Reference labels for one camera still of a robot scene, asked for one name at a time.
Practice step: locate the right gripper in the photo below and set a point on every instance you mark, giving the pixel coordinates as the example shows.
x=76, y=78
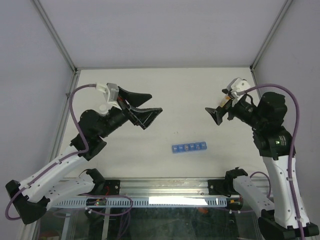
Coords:
x=217, y=114

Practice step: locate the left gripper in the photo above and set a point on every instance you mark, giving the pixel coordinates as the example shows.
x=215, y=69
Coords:
x=142, y=117

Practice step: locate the white pill bottle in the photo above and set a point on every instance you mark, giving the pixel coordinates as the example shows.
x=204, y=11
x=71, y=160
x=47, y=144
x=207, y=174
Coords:
x=103, y=109

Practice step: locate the blue weekly pill organizer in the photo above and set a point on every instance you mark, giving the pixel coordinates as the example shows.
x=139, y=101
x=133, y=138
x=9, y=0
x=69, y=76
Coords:
x=193, y=146

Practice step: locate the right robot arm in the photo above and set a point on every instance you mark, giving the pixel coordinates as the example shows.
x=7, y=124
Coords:
x=283, y=217

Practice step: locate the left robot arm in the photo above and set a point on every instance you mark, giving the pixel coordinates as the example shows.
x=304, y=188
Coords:
x=32, y=197

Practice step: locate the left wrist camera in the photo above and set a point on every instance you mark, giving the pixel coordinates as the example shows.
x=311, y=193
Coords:
x=110, y=92

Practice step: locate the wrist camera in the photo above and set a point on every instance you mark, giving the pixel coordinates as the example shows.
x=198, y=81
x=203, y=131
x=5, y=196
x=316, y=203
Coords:
x=236, y=88
x=110, y=92

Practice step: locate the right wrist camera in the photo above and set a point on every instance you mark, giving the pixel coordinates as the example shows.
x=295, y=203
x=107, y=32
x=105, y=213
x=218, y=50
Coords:
x=236, y=88

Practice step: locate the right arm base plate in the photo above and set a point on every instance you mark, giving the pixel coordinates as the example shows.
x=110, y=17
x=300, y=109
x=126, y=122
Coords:
x=220, y=187

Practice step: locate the aluminium mounting rail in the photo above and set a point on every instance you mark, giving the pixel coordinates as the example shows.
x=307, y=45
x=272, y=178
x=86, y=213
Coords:
x=160, y=187

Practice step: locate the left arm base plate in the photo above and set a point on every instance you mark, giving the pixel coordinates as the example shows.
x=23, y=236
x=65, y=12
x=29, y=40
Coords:
x=110, y=187

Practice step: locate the slotted grey cable duct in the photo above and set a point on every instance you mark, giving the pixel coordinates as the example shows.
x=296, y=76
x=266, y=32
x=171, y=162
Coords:
x=143, y=202

